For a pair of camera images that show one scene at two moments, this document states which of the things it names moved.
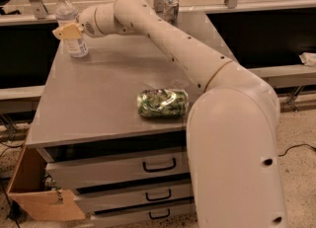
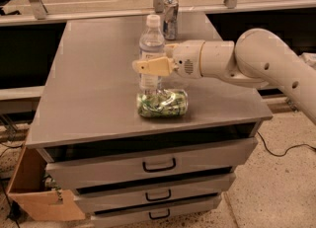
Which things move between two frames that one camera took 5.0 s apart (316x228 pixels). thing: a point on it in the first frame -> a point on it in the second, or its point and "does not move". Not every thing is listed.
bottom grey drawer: [131, 216] does not move
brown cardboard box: [28, 191] does not move
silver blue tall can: [171, 9] does not move
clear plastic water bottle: [66, 13] -> [151, 46]
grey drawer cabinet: [112, 124] does not move
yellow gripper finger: [69, 32] -> [160, 66]
